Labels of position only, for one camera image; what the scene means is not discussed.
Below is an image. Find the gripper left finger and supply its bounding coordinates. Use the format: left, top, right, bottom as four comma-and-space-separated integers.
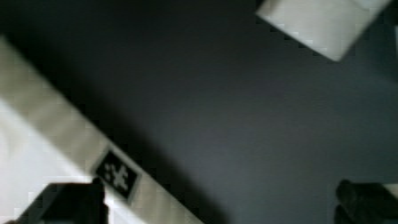
15, 179, 108, 224

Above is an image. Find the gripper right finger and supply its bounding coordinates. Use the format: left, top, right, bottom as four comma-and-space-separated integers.
333, 180, 398, 224

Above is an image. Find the white square tabletop part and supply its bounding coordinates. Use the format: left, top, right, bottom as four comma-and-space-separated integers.
0, 37, 204, 224

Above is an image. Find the white U-shaped fence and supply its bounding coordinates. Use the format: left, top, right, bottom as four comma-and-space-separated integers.
255, 0, 392, 61

